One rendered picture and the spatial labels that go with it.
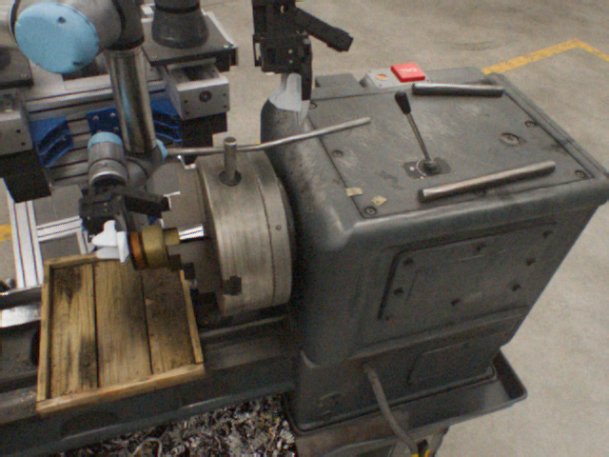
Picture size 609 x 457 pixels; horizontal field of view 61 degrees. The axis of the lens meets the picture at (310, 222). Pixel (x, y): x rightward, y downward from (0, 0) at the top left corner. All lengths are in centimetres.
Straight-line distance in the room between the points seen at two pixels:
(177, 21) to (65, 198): 128
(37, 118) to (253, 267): 81
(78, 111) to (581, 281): 226
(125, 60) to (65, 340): 58
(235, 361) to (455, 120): 67
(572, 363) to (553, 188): 151
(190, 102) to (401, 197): 71
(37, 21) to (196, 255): 46
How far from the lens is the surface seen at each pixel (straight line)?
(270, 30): 86
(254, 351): 112
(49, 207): 250
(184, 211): 100
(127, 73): 118
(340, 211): 84
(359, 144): 98
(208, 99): 142
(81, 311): 121
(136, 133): 126
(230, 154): 86
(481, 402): 154
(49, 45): 102
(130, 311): 118
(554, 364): 241
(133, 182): 127
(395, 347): 116
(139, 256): 99
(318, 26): 88
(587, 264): 288
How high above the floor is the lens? 183
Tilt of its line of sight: 45 degrees down
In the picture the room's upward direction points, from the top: 6 degrees clockwise
